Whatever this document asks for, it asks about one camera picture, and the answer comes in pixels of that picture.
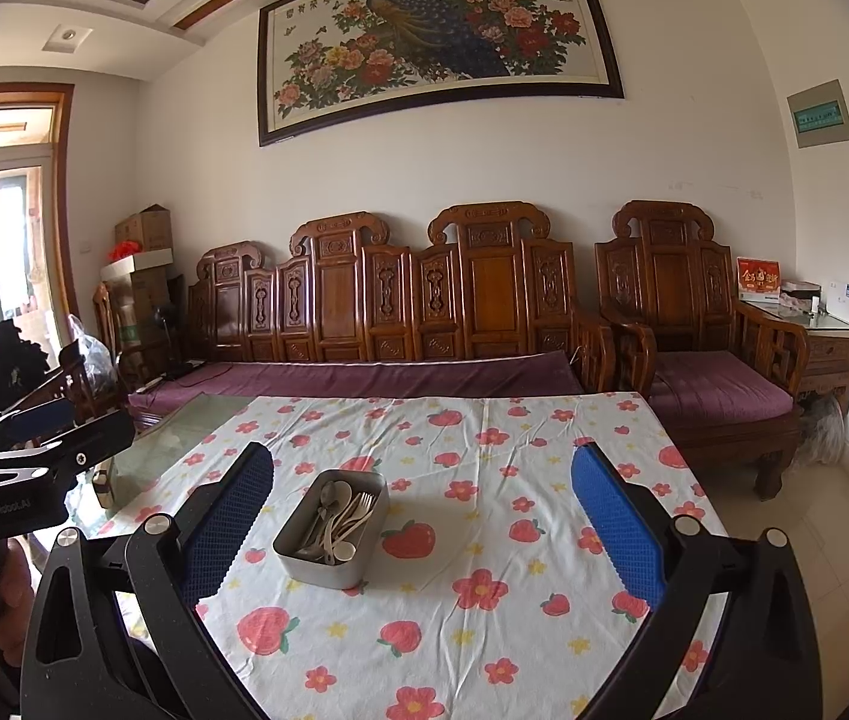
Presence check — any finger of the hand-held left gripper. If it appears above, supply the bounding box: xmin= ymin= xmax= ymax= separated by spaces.
xmin=0 ymin=394 xmax=80 ymax=460
xmin=0 ymin=409 xmax=137 ymax=477

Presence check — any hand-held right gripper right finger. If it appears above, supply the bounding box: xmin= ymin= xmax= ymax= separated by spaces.
xmin=570 ymin=441 xmax=823 ymax=720

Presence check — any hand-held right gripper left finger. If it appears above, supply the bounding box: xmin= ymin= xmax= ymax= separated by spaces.
xmin=19 ymin=441 xmax=275 ymax=720

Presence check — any metal spoon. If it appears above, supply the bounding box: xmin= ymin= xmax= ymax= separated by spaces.
xmin=302 ymin=481 xmax=338 ymax=552
xmin=295 ymin=510 xmax=328 ymax=560

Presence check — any rectangular metal tin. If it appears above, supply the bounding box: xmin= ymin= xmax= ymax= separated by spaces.
xmin=272 ymin=469 xmax=389 ymax=590

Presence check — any small cream spoon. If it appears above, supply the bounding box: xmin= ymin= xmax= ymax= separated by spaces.
xmin=323 ymin=486 xmax=354 ymax=560

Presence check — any cream fork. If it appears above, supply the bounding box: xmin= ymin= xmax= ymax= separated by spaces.
xmin=334 ymin=491 xmax=376 ymax=552

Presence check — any dark wooden chair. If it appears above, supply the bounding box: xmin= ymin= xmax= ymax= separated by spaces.
xmin=49 ymin=337 xmax=133 ymax=436

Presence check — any clear plastic bag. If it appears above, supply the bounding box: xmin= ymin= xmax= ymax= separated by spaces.
xmin=66 ymin=313 xmax=121 ymax=398

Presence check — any black fan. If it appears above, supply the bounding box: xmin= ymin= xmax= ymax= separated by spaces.
xmin=152 ymin=304 xmax=185 ymax=376

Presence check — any purple armchair cushion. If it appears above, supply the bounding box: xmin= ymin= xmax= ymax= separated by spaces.
xmin=649 ymin=369 xmax=800 ymax=428

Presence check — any floral strawberry tablecloth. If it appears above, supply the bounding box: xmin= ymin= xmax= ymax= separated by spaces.
xmin=64 ymin=392 xmax=729 ymax=720

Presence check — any flat white box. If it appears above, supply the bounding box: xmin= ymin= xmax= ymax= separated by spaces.
xmin=100 ymin=247 xmax=172 ymax=282

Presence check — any grey plastic bag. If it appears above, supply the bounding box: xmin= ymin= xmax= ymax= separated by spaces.
xmin=799 ymin=394 xmax=845 ymax=466

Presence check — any carved wooden sofa bench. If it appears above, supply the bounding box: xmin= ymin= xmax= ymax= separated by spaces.
xmin=188 ymin=200 xmax=616 ymax=436

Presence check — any carved wooden armchair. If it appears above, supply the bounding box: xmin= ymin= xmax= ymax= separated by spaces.
xmin=593 ymin=200 xmax=808 ymax=500

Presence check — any wooden side table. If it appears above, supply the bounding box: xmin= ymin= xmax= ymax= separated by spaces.
xmin=739 ymin=300 xmax=849 ymax=421

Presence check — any red desk calendar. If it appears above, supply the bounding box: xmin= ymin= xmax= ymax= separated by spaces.
xmin=737 ymin=256 xmax=781 ymax=305

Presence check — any tissue box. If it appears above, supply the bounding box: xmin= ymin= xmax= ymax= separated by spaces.
xmin=778 ymin=280 xmax=823 ymax=308

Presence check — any square ceiling light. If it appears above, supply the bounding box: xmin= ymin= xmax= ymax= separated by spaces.
xmin=45 ymin=22 xmax=94 ymax=53

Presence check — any framed peacock painting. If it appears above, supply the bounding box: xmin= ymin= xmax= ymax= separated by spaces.
xmin=257 ymin=0 xmax=626 ymax=148

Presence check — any wooden door frame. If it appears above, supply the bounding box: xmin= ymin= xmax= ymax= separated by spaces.
xmin=0 ymin=82 xmax=76 ymax=361

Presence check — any grey wall panel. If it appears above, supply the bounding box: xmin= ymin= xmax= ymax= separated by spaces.
xmin=785 ymin=79 xmax=849 ymax=151

